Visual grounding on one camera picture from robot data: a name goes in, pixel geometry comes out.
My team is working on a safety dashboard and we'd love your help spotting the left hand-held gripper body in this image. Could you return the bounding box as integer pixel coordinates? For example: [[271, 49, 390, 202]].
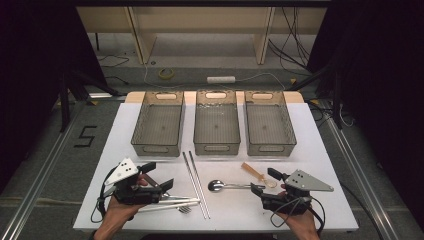
[[104, 157, 164, 205]]

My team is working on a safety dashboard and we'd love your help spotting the beige wooden desk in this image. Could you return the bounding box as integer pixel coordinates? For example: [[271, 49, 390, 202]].
[[75, 6, 328, 66]]

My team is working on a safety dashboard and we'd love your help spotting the white floor cable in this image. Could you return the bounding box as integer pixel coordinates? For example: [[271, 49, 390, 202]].
[[234, 72, 287, 91], [143, 62, 209, 90]]

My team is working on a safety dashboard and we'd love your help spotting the metal spoon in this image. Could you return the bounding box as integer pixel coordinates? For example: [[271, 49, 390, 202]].
[[207, 179, 267, 193]]

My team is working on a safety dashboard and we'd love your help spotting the metal floor rail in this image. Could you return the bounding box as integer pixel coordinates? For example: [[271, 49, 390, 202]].
[[320, 99, 401, 240], [0, 101, 88, 240]]

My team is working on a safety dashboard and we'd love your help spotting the thin black floor cable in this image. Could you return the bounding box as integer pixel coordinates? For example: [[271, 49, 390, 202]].
[[97, 54, 130, 69]]

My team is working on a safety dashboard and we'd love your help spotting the hand-held gripper cable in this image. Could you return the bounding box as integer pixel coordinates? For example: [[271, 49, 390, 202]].
[[269, 196, 327, 235], [90, 166, 118, 224]]

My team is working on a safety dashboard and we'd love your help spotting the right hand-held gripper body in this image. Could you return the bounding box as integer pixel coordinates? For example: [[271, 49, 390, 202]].
[[260, 169, 335, 215]]

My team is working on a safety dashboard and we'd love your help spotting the white table mat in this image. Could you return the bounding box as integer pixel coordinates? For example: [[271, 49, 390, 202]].
[[73, 102, 359, 233]]

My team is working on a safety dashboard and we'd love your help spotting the left hand-held gripper cable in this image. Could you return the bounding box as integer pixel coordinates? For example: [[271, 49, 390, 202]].
[[90, 166, 118, 224]]

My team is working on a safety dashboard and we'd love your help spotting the bundle of black cables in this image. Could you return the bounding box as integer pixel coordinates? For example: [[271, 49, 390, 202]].
[[267, 7, 312, 70]]

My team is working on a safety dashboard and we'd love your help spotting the black metal stand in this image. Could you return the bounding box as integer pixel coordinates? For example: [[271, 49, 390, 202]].
[[58, 69, 121, 133], [286, 63, 345, 130]]

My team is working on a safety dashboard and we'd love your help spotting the wooden spoon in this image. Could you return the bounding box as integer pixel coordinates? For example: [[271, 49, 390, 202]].
[[241, 162, 278, 189]]

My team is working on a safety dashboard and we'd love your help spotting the metal chopstick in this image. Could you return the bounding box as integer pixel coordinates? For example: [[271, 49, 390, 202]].
[[182, 151, 208, 220], [188, 150, 212, 220]]

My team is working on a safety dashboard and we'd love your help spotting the person's right hand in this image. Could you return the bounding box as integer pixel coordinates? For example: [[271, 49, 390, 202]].
[[278, 207, 320, 233]]

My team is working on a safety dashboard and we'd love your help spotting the black curtain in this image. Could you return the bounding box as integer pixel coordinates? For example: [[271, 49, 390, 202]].
[[306, 0, 424, 231], [0, 0, 108, 194]]

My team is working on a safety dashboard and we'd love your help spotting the clear grey plastic bin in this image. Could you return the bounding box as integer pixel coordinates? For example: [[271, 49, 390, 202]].
[[130, 90, 186, 158], [243, 90, 298, 157], [193, 89, 242, 157]]

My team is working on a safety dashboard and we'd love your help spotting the yellow tape roll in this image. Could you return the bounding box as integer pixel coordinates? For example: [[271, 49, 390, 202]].
[[158, 67, 175, 80]]

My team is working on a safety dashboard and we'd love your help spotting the right hand-held gripper cable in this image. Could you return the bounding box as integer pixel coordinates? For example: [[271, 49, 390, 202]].
[[269, 196, 327, 235]]

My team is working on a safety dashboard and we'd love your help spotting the white power strip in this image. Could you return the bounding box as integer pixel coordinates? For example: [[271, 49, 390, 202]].
[[206, 75, 237, 84]]

